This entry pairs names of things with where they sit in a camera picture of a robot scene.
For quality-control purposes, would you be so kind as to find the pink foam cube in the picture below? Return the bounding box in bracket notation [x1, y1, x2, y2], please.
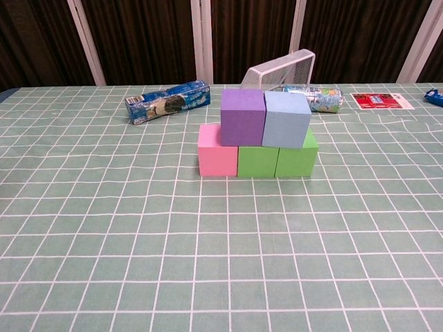
[197, 124, 239, 177]

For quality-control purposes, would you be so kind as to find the green foam cube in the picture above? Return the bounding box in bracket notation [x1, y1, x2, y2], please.
[274, 127, 320, 178]
[237, 145, 280, 178]

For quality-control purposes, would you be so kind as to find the purple foam cube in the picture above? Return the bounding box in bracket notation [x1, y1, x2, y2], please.
[220, 89, 267, 147]

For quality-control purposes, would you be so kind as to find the light blue foam cube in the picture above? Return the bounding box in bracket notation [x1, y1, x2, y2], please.
[262, 91, 311, 149]

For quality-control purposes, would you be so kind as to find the long blue cookie package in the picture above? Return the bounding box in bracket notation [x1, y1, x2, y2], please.
[125, 80, 213, 126]

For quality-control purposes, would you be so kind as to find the green checked tablecloth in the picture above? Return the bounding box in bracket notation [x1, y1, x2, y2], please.
[0, 82, 443, 332]

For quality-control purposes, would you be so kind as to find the dark brown curtain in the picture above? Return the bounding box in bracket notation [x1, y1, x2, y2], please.
[0, 0, 443, 91]

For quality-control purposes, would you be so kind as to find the red white printed card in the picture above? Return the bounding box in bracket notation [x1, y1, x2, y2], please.
[350, 91, 415, 111]

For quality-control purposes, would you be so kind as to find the small dark blue cookie packet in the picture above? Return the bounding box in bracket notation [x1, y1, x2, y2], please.
[424, 88, 443, 107]

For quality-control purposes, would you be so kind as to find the white wire mesh rack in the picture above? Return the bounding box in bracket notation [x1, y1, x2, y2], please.
[240, 48, 316, 96]

